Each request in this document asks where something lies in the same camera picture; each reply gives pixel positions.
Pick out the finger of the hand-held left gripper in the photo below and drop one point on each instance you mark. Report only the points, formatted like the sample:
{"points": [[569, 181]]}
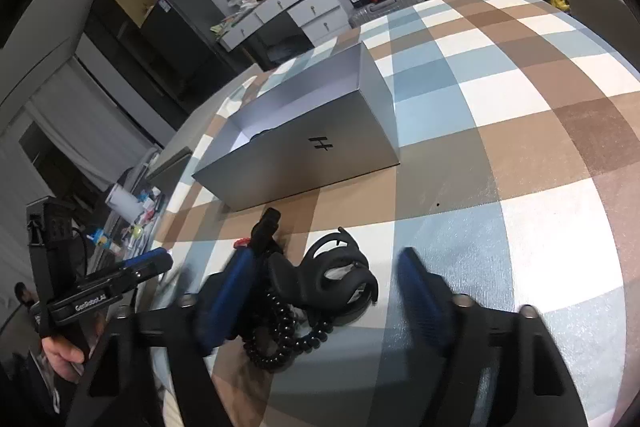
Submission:
{"points": [[142, 258], [155, 267]]}

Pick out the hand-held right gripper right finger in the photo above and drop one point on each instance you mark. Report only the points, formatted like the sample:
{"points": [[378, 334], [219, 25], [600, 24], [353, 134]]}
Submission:
{"points": [[422, 302]]}

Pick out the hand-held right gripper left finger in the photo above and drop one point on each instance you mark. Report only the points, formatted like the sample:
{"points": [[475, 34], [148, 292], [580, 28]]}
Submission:
{"points": [[225, 302]]}

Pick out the red clear hair clip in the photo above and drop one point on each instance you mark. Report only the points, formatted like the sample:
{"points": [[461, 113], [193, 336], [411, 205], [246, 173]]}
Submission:
{"points": [[242, 243]]}

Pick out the small black hair clip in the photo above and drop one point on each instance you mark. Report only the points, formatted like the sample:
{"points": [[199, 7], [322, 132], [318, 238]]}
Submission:
{"points": [[265, 227]]}

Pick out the grey cardboard box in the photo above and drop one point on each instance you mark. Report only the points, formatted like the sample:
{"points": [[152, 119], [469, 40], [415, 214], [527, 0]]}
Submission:
{"points": [[300, 167]]}

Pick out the person's left hand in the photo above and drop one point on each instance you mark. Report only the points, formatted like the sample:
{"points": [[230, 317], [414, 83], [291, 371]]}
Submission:
{"points": [[60, 354]]}

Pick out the cluttered side table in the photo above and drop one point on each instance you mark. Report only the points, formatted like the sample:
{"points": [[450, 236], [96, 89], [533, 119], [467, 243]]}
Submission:
{"points": [[130, 227]]}

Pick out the white tumbler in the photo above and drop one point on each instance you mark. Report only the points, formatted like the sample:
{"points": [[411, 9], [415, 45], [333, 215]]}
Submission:
{"points": [[122, 203]]}

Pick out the white curtain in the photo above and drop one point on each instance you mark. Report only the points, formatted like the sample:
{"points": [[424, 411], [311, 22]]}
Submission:
{"points": [[80, 122]]}

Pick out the checked bedspread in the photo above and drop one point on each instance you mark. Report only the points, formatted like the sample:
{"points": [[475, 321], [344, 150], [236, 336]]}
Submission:
{"points": [[500, 132]]}

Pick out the dark wardrobe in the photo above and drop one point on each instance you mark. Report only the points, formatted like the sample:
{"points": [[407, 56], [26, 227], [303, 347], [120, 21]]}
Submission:
{"points": [[115, 32]]}

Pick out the dark grey fridge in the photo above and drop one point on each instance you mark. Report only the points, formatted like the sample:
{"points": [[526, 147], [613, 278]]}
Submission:
{"points": [[185, 37]]}

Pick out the silver suitcase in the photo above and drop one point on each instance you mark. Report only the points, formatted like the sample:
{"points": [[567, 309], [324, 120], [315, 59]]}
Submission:
{"points": [[385, 7]]}

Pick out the white dressing table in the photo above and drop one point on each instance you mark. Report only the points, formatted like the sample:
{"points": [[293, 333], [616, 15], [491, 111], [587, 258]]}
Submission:
{"points": [[300, 4]]}

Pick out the small grey bedside cabinet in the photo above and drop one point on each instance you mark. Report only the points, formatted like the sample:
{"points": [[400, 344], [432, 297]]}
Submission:
{"points": [[600, 7]]}

